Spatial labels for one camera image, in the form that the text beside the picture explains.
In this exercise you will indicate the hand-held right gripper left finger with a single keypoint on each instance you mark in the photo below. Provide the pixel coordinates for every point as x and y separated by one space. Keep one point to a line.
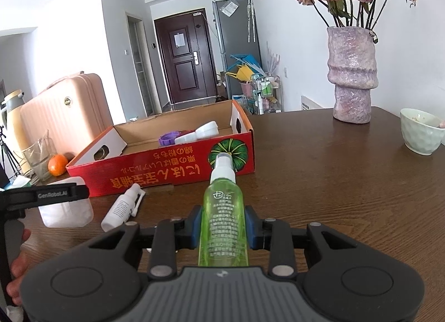
194 228

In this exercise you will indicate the purple feather decoration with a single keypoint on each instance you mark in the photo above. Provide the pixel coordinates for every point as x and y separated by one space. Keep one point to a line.
274 58

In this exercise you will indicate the orange fruit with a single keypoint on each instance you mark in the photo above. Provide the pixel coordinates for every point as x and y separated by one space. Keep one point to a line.
57 165

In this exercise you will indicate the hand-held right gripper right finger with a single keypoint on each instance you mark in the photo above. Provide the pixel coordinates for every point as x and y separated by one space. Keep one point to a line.
252 228

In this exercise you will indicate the person's left hand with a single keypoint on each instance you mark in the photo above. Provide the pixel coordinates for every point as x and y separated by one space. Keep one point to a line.
16 273

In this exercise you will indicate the purple jar lid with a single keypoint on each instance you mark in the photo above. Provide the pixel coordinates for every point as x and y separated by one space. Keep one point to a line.
169 138

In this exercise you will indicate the white lint brush red pad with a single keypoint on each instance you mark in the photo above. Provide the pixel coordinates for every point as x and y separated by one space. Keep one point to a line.
203 131

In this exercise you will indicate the clear glass cup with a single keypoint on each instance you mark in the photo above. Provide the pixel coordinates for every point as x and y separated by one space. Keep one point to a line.
40 162

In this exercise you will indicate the purple ceramic vase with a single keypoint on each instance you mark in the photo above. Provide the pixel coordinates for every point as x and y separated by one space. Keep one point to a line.
351 75

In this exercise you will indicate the small white spray bottle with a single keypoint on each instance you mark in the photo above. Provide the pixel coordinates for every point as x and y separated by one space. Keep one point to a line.
120 209

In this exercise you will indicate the clear plastic swab box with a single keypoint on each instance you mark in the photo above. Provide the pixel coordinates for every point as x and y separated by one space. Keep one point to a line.
66 215

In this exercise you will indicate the pale green bowl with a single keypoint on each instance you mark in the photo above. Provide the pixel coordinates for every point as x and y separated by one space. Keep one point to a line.
420 136

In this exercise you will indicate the grey framed side door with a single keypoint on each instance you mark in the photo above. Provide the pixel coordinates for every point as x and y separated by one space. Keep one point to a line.
139 72

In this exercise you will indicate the dark brown entrance door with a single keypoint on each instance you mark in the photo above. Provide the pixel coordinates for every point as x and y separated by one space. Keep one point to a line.
186 65

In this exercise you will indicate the grey refrigerator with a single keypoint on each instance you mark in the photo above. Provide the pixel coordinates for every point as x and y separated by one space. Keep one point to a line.
236 37

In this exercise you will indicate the blue yellow plastic tools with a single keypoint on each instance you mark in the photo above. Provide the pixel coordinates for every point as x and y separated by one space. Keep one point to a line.
243 68

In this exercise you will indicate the clear folded umbrella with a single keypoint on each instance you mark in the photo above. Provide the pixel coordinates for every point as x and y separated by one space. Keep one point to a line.
250 20

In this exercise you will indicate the black tripod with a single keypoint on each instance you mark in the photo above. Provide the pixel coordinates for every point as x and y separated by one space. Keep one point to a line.
8 155

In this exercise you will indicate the green spray bottle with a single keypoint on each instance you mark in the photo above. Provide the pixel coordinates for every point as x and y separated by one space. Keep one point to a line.
222 211

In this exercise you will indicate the red cardboard box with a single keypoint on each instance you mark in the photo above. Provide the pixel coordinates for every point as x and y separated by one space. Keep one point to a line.
167 176

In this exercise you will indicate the yellow thermos jug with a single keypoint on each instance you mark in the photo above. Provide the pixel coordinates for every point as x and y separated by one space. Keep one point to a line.
14 127

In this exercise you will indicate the pink suitcase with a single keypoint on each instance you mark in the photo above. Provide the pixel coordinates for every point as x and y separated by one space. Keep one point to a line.
76 110

